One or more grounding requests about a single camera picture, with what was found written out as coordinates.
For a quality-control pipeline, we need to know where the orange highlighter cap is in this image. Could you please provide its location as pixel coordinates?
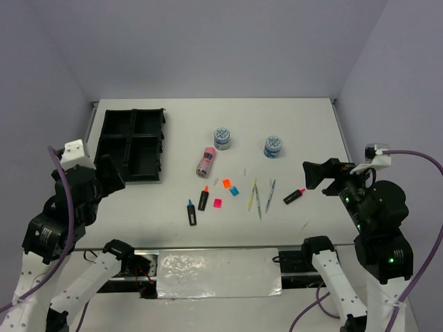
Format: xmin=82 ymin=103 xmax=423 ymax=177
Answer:
xmin=223 ymin=178 xmax=231 ymax=189

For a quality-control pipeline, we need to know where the pink highlighter marker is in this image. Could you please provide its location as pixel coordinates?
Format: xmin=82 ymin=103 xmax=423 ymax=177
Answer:
xmin=283 ymin=188 xmax=306 ymax=205

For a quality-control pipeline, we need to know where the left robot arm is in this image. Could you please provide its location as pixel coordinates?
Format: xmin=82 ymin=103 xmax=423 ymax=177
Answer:
xmin=1 ymin=150 xmax=136 ymax=331

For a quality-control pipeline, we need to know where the yellow pen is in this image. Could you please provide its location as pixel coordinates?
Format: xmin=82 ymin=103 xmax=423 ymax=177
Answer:
xmin=247 ymin=177 xmax=257 ymax=212

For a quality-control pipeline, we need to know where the blue-lidded jar right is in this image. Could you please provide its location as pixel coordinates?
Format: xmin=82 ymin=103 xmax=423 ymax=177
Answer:
xmin=264 ymin=136 xmax=282 ymax=158

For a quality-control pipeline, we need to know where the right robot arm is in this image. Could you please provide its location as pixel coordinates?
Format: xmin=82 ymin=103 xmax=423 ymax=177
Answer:
xmin=301 ymin=156 xmax=413 ymax=331

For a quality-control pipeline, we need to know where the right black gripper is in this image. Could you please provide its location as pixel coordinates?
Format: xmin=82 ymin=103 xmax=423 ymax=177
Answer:
xmin=302 ymin=154 xmax=378 ymax=228

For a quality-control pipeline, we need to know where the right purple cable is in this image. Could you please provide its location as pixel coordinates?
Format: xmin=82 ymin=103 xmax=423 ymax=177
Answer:
xmin=289 ymin=149 xmax=443 ymax=332

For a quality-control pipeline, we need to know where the green pen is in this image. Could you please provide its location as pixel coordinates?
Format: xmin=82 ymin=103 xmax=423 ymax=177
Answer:
xmin=254 ymin=184 xmax=262 ymax=221

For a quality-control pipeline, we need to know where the pink-capped clear tube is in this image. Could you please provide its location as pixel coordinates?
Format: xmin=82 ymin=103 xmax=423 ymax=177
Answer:
xmin=196 ymin=147 xmax=216 ymax=178

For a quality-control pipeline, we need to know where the pink highlighter cap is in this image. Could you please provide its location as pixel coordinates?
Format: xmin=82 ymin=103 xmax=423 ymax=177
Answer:
xmin=213 ymin=199 xmax=222 ymax=208

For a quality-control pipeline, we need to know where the blue-lidded jar left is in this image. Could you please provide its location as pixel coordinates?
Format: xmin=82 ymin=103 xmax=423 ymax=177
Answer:
xmin=213 ymin=127 xmax=230 ymax=151

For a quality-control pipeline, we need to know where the orange highlighter marker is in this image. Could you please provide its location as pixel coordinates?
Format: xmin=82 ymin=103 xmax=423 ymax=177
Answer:
xmin=197 ymin=186 xmax=209 ymax=211

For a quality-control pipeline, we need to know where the blue-lidded jar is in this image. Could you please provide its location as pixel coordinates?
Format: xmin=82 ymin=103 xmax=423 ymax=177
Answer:
xmin=264 ymin=136 xmax=282 ymax=158
xmin=213 ymin=127 xmax=230 ymax=151

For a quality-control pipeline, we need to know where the black four-compartment organizer tray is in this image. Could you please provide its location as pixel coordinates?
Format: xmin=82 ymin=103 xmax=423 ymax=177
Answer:
xmin=95 ymin=108 xmax=165 ymax=183

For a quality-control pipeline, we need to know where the blue highlighter cap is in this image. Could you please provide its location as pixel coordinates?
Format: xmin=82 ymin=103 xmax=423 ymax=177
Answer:
xmin=229 ymin=186 xmax=239 ymax=196

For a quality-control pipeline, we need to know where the blue pen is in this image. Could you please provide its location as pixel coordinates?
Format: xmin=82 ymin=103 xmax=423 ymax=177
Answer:
xmin=265 ymin=179 xmax=276 ymax=214

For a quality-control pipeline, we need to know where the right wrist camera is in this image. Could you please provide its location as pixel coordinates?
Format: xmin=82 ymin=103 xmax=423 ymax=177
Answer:
xmin=350 ymin=143 xmax=392 ymax=174

